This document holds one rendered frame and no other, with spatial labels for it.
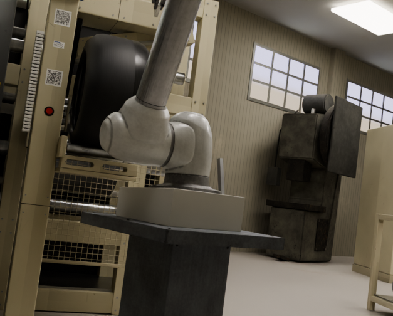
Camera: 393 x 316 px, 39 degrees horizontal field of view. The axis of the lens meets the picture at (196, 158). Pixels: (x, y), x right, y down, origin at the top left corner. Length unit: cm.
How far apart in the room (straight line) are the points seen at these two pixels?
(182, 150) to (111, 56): 89
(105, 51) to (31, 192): 74
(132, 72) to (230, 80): 578
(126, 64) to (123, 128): 88
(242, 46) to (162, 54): 684
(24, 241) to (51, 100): 66
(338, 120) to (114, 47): 581
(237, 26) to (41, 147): 614
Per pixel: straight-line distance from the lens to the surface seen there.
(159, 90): 171
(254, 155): 858
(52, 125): 266
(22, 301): 271
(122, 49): 262
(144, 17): 312
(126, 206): 189
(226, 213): 184
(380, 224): 486
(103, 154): 261
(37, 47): 272
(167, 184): 183
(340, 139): 814
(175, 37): 167
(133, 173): 262
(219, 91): 809
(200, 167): 183
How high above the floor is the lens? 75
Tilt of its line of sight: 4 degrees up
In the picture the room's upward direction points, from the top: 7 degrees clockwise
